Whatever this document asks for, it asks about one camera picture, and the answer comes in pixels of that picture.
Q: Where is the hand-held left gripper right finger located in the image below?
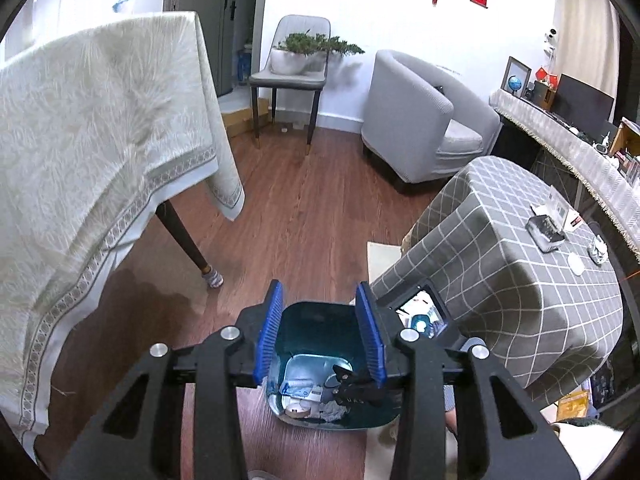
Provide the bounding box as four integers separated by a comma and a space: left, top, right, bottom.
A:
355, 282, 576, 480

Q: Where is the dark green trash bin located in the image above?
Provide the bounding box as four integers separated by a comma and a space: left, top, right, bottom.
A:
262, 301, 401, 431

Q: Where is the grey dining chair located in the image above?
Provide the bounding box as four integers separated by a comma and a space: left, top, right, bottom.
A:
248, 15, 332, 156

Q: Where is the black metal tin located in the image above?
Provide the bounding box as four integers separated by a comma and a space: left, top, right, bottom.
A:
526, 214, 567, 253

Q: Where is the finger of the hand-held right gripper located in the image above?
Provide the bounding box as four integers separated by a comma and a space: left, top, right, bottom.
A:
330, 385, 388, 407
332, 366, 373, 391

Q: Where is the white paper ball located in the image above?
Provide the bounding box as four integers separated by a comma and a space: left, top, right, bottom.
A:
320, 400, 351, 423

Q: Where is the potted green plant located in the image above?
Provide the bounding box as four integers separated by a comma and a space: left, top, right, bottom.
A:
270, 32, 366, 76

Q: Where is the grey picture frame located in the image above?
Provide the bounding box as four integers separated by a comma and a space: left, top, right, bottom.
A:
501, 56, 532, 98

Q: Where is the grey door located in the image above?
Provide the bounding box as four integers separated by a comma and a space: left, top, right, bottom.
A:
167, 0, 271, 96

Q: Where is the beige curtain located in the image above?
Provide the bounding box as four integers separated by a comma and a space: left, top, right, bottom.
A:
552, 0, 621, 106

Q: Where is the black monitor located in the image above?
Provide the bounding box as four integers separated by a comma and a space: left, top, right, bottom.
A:
550, 74, 615, 136

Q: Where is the side desk with fringed cloth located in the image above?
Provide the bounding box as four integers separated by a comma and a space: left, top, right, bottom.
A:
489, 90, 640, 263

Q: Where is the dark wooden table leg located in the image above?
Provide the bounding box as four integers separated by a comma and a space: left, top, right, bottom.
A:
155, 200, 223, 288

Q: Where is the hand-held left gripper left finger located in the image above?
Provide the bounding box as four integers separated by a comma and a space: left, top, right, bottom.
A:
57, 280, 286, 480

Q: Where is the grey armchair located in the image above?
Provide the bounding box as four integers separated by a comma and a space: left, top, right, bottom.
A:
361, 50, 501, 196

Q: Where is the beige patterned tablecloth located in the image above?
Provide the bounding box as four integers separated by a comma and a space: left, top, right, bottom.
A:
0, 10, 246, 441

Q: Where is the flat cardboard box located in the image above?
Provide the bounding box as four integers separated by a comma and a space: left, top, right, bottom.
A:
222, 105, 271, 138

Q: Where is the round table with grey checked cloth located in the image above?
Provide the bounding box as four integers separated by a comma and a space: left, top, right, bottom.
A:
370, 156, 625, 406

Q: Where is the blue white wrapper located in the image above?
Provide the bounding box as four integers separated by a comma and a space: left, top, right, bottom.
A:
282, 380, 321, 401

